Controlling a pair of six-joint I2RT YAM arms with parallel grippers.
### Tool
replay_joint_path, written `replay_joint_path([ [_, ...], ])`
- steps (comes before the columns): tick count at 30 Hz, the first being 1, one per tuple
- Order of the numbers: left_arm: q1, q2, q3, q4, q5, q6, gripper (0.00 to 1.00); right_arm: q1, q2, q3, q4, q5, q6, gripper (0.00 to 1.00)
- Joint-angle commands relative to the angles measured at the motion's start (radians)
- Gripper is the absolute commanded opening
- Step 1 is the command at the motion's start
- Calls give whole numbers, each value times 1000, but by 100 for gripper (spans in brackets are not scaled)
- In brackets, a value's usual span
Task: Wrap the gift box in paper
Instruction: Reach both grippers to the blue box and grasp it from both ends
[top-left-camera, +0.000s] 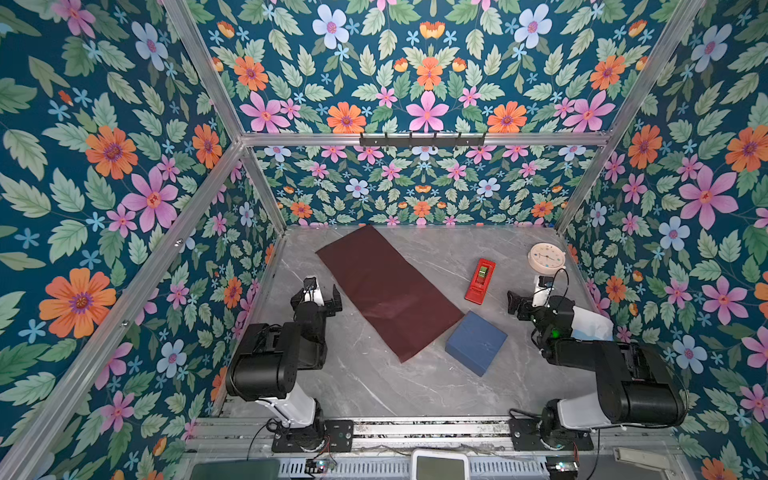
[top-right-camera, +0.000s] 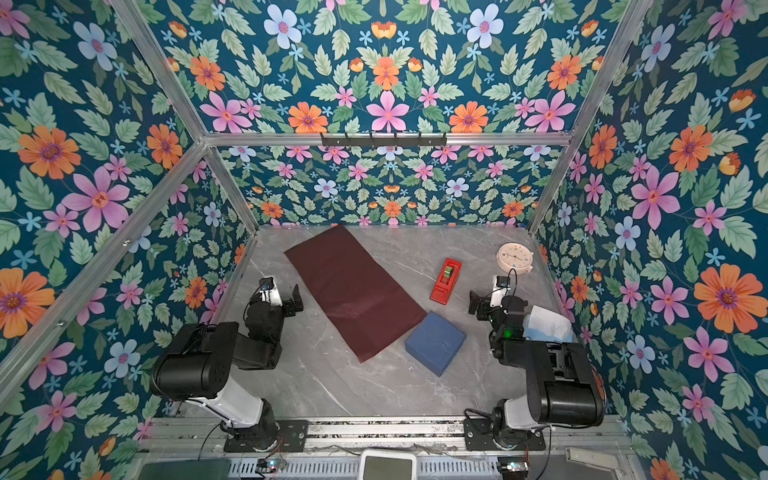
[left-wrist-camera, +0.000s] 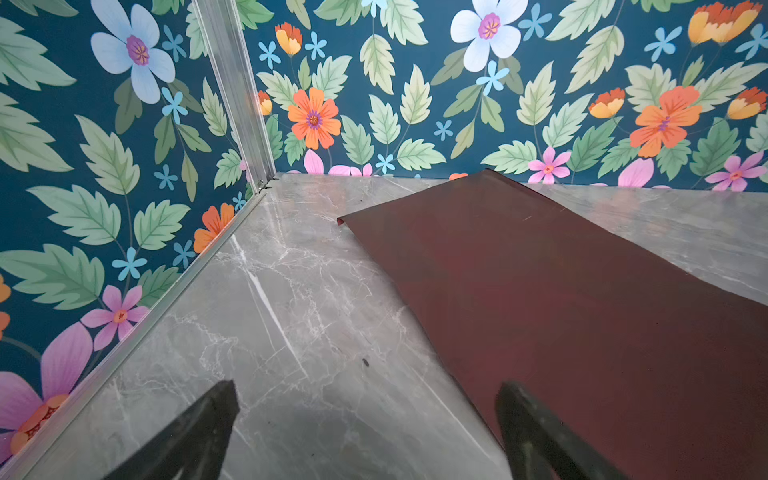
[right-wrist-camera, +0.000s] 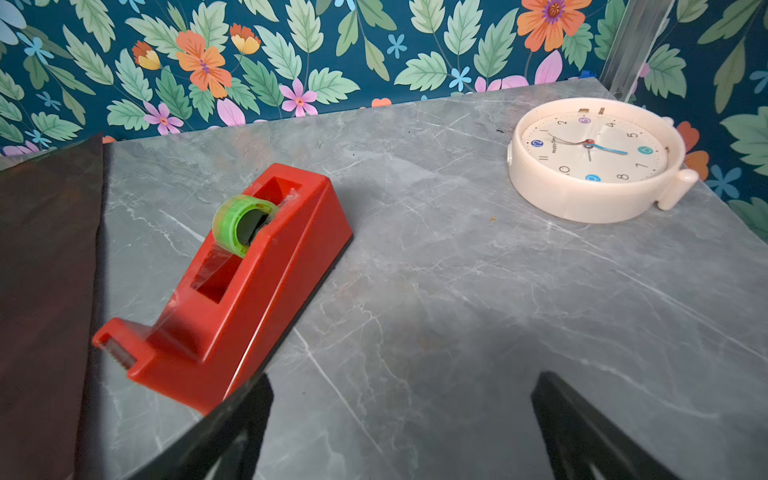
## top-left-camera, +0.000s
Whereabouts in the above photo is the blue gift box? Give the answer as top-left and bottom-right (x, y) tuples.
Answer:
(445, 311), (508, 377)

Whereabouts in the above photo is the maroon wrapping paper sheet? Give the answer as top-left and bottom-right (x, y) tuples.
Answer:
(317, 226), (464, 363)

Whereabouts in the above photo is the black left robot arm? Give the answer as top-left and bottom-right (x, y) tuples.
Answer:
(225, 277), (343, 451)

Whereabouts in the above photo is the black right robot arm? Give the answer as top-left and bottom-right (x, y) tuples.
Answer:
(507, 288), (687, 450)

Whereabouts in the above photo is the red tape dispenser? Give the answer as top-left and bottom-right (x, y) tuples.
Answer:
(465, 259), (496, 305)

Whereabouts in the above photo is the white power strip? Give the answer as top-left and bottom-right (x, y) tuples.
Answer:
(613, 447), (674, 474)

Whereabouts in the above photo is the dark green pad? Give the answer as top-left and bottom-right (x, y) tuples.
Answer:
(190, 459), (280, 480)

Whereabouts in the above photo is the white screen device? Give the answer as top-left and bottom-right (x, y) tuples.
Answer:
(410, 449), (470, 480)

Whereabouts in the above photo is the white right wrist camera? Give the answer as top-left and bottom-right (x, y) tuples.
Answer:
(532, 275), (554, 307)

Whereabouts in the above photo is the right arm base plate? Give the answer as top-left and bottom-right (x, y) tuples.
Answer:
(508, 417), (595, 451)

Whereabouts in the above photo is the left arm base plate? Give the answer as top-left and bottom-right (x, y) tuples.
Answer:
(271, 419), (355, 454)

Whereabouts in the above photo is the black hook rail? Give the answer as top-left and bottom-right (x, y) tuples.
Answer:
(358, 132), (487, 149)

